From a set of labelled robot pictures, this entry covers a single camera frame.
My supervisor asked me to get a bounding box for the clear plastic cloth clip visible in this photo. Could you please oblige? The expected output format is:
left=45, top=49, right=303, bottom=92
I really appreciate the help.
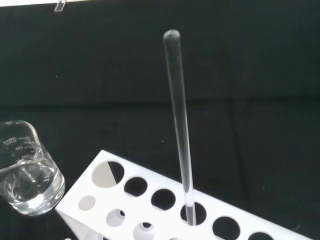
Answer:
left=53, top=0, right=68, bottom=14

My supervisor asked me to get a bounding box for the clear glass rod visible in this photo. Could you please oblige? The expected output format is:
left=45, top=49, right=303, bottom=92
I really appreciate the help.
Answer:
left=162, top=29, right=199, bottom=227

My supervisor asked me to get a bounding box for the glass beaker with water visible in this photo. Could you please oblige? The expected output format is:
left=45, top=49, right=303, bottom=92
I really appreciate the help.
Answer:
left=0, top=119, right=67, bottom=217

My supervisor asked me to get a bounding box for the white test tube rack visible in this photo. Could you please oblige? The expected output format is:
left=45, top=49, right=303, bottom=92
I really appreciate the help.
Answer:
left=54, top=149, right=320, bottom=240

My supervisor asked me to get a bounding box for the black bench cloth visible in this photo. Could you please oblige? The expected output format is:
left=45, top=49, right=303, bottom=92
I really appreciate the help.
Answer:
left=0, top=0, right=320, bottom=240

